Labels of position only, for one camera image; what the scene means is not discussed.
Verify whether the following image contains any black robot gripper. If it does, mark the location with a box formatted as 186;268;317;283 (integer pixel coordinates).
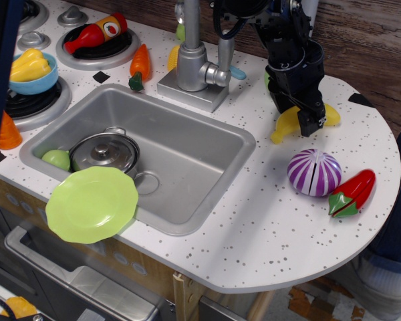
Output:
266;39;326;137

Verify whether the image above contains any yellow toy banana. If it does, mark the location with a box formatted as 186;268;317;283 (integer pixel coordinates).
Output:
271;104;341;144

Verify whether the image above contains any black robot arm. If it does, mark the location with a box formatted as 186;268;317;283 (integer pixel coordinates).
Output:
213;1;326;137

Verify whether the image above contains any light green plastic plate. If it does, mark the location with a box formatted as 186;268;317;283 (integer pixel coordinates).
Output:
45;167;138;244

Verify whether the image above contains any green toy cabbage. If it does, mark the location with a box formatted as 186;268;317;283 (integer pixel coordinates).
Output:
264;71;271;93

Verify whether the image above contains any purple striped toy onion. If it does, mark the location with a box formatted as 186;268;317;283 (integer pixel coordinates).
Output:
287;148;342;197

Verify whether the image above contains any silver toy faucet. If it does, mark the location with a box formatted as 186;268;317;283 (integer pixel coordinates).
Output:
157;1;235;113

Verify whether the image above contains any red toy chili pepper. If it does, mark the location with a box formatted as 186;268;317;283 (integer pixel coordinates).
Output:
328;169;376;217

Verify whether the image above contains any grey vertical pole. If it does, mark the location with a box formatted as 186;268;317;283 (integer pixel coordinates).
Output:
301;0;319;37

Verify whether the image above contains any silver toy sink basin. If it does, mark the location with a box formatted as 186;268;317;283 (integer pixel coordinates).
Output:
20;84;255;235

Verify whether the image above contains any yellow toy corn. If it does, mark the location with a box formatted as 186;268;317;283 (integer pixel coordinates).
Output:
167;45;180;71

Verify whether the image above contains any small green toy behind faucet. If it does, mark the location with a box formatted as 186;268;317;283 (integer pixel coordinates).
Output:
176;23;186;42

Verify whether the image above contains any orange toy carrot with leaves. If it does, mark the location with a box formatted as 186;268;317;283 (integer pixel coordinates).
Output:
128;43;150;91

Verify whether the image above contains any small steel pot with lid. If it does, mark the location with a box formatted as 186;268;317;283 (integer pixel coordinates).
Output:
70;127;140;179

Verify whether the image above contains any black coil stove burner right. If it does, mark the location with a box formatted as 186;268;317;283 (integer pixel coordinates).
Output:
55;24;140;71

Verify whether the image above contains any black coil stove burner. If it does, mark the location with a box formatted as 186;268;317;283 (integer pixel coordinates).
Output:
55;24;140;71
5;77;72;132
18;0;49;35

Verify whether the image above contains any white sock and shoe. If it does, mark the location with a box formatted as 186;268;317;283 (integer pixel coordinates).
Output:
329;256;401;320

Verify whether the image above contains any red toy ketchup bottle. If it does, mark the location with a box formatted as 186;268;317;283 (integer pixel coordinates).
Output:
63;13;128;54

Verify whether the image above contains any green toy fruit in sink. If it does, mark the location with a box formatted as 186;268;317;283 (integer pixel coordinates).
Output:
41;149;70;171

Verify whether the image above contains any silver stove knob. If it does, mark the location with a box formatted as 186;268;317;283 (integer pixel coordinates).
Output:
17;31;51;51
57;5;88;27

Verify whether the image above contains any blue plastic bowl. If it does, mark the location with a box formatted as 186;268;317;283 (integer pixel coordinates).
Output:
9;53;58;95

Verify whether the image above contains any black coil stove burner front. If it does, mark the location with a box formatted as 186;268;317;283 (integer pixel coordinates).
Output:
5;77;72;132

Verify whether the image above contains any yellow toy bell pepper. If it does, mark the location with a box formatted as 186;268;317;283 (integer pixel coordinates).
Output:
9;49;51;82

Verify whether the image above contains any black coil stove burner back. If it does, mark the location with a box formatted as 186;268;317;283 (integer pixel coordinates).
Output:
18;0;49;35

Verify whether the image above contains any orange toy carrot piece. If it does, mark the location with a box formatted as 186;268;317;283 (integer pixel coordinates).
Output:
0;112;23;150

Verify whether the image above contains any silver oven door handle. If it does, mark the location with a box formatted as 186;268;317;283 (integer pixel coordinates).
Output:
4;226;162;320

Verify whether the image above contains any yellow object with black cable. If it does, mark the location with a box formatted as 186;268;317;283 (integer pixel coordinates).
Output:
0;296;37;319

